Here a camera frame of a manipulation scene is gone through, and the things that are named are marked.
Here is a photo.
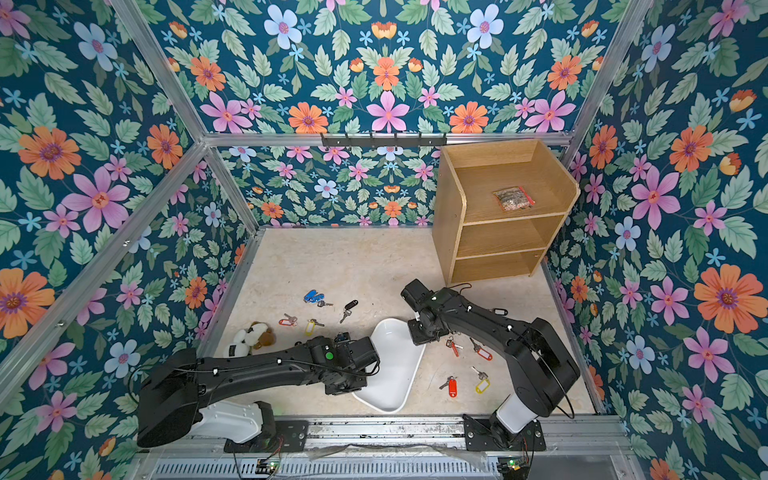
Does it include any black wall hook rail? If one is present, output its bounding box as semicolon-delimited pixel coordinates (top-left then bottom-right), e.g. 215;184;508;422
320;133;448;149

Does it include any white plush toy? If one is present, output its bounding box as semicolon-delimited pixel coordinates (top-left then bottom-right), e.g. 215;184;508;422
226;322;276;358

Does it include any dark tag key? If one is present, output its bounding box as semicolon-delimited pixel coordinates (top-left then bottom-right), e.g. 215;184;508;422
340;299;359;323

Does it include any red tag key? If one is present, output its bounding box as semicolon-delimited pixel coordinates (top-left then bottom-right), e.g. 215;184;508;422
470;338;493;361
439;376;458;398
445;337;463;358

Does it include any clear bag of small parts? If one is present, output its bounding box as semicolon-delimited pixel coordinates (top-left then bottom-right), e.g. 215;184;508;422
493;186;535;212

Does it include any white storage tray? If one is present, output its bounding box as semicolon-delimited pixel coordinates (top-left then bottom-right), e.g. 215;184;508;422
353;318;426;414

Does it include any wooden shelf cabinet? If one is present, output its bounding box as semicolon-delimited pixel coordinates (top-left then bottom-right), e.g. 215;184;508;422
432;140;580;285

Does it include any pink ring tag key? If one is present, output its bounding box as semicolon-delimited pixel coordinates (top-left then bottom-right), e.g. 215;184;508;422
278;314;298;327

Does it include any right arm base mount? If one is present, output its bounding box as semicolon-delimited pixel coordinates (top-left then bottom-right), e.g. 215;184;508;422
462;414;546;452

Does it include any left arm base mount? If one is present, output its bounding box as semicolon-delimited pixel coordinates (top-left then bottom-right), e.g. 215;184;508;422
224;420;309;454

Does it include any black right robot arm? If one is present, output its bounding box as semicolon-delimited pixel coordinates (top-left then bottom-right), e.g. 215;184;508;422
401;279;581;434

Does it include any yellow ring tag key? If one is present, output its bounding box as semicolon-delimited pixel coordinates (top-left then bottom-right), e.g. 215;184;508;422
305;318;324;337

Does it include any blue tag key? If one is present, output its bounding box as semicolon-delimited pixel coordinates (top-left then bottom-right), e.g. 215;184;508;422
303;290;332;308

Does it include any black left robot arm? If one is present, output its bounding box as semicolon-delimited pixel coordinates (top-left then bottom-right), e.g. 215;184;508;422
137;333;380;448

